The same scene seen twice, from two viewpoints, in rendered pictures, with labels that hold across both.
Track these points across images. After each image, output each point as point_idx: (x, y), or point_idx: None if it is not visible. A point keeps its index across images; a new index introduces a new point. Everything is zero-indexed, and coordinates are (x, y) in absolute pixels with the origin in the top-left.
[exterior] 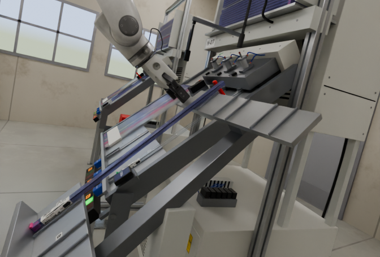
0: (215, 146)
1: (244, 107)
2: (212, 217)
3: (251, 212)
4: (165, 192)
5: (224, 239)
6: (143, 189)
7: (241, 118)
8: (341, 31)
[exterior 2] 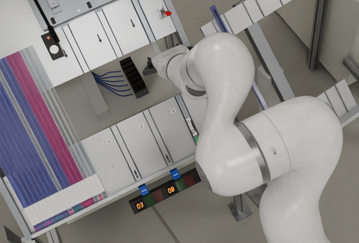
0: (252, 32)
1: (259, 2)
2: (165, 83)
3: (137, 52)
4: (274, 70)
5: None
6: None
7: (269, 7)
8: None
